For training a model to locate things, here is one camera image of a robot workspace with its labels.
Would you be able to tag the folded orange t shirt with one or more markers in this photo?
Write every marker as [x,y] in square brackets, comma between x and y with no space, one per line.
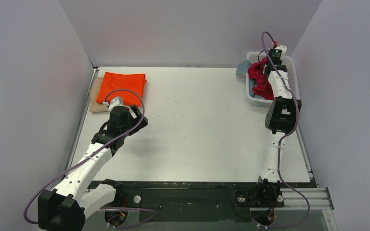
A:
[133,82]

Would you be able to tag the white plastic basket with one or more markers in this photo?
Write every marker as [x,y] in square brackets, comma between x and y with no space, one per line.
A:
[292,80]

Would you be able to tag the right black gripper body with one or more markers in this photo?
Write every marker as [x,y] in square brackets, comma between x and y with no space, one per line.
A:
[274,67]

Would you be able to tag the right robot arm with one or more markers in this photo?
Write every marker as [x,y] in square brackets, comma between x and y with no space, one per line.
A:
[281,121]

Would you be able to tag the red t shirt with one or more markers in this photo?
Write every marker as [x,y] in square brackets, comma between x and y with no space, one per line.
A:
[262,87]

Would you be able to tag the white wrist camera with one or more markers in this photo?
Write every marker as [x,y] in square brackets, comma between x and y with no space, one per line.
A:
[117,101]
[277,53]

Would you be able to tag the grey-blue t shirt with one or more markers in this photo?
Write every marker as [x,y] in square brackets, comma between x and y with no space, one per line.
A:
[242,69]

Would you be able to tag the folded beige t shirt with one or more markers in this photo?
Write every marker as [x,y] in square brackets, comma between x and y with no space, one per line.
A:
[98,93]

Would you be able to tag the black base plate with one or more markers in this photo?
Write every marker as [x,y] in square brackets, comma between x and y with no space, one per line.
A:
[201,201]

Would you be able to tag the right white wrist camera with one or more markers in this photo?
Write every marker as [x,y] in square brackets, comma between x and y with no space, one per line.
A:
[277,53]

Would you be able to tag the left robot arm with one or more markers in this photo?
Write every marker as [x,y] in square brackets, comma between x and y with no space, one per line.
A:
[67,205]

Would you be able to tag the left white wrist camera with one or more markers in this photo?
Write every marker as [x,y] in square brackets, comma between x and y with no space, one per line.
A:
[117,101]

